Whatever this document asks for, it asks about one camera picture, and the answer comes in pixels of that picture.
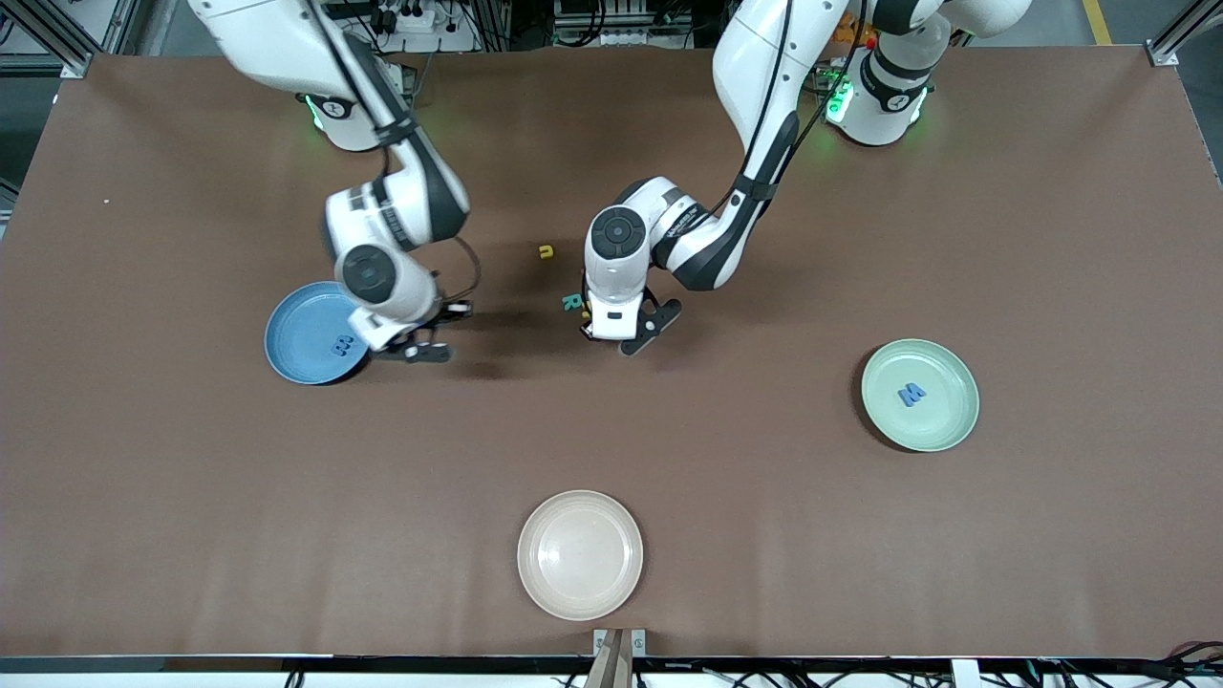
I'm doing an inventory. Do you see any orange packaged goods pile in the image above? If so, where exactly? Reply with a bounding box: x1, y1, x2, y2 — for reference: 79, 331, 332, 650
826, 10, 880, 49

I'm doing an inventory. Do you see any metal camera pole bracket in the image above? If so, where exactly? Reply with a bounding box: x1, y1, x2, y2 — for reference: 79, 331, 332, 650
592, 628, 648, 688

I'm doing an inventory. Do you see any green plate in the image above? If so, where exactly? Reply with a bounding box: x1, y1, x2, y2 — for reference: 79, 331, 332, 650
860, 338, 981, 453

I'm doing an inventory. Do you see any white power strip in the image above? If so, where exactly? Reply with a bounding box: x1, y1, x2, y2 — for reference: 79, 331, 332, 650
377, 5, 479, 54

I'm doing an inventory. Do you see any black cable bundle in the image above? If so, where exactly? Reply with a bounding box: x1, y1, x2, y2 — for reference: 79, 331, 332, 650
1127, 638, 1223, 688

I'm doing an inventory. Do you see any silver aluminium frame post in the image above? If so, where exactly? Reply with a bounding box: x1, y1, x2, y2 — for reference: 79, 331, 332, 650
1147, 0, 1223, 68
0, 0, 130, 79

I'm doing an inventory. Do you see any grey equipment rack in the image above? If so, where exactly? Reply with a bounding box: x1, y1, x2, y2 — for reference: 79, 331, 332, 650
552, 0, 694, 49

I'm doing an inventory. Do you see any black right camera cable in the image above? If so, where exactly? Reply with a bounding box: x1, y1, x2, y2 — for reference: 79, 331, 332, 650
449, 235, 483, 309

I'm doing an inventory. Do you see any beige plate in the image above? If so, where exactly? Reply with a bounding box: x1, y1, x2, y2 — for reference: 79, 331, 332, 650
517, 489, 644, 622

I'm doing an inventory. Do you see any blue plate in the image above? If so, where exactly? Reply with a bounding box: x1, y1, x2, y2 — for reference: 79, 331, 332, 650
264, 280, 374, 386

